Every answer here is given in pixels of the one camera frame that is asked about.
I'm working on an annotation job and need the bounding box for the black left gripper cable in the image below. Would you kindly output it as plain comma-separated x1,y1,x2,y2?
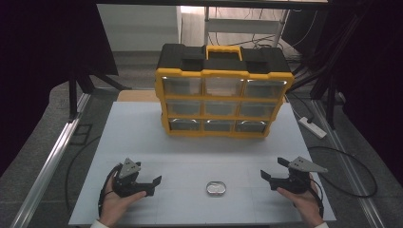
97,162,124,219

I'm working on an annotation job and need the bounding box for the person's left hand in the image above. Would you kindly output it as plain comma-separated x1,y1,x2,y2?
98,177,147,227

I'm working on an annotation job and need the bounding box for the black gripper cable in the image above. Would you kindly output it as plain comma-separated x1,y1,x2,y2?
97,162,124,219
307,145,378,219

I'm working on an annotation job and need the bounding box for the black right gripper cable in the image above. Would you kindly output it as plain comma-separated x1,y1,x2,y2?
307,145,378,219

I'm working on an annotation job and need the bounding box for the black metal stand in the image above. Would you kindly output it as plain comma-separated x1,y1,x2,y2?
286,6,346,131
67,63,132,123

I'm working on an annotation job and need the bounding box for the white metal shelf frame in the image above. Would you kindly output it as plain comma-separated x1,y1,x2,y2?
203,7,291,48

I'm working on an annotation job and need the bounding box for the white power strip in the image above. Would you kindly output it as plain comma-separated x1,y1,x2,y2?
297,116,328,140

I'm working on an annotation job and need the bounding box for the aluminium floor rail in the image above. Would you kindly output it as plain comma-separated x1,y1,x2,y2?
312,99,386,228
9,93,91,228

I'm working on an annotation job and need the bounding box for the set of clear cabinet drawers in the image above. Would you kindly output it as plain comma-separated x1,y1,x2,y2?
162,75,277,133

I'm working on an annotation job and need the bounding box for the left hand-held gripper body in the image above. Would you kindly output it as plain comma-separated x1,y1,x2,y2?
112,157,148,198

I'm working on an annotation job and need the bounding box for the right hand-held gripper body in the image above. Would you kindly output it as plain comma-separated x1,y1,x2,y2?
275,156,329,195

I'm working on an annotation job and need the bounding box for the person's left white sleeve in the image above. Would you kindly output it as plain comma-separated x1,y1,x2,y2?
89,218,110,228

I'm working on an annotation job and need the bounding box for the black floor cable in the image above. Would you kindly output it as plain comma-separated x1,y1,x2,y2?
65,136,103,213

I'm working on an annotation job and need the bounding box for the dark curtain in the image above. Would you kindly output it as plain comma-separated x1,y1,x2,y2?
317,0,403,188
0,0,120,179

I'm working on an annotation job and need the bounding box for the wooden board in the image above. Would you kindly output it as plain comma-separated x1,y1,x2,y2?
117,89,161,103

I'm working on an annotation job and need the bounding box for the yellow black organizer cabinet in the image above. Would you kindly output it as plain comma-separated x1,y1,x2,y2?
154,43,296,139

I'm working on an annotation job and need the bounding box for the clear plastic drawer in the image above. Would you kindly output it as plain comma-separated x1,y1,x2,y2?
243,79,288,100

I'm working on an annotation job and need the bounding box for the person's right hand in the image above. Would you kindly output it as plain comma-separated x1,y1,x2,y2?
277,175,324,227

